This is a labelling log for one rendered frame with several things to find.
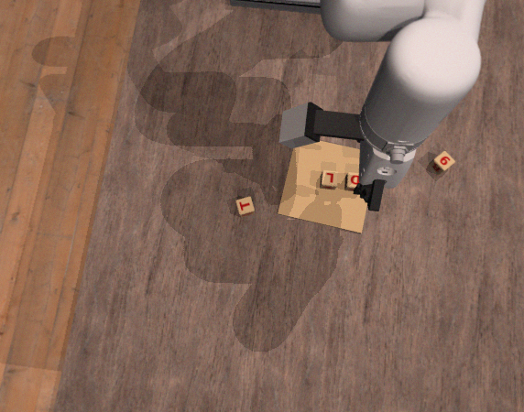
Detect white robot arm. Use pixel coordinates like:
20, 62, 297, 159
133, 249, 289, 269
279, 0, 486, 164

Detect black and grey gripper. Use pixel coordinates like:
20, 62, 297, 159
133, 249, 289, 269
354, 116, 418, 211

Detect beige block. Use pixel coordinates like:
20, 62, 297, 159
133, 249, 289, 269
344, 172, 360, 191
429, 151, 455, 175
235, 196, 255, 218
320, 170, 338, 190

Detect tan flat mat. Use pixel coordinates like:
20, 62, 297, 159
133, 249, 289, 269
278, 141, 367, 233

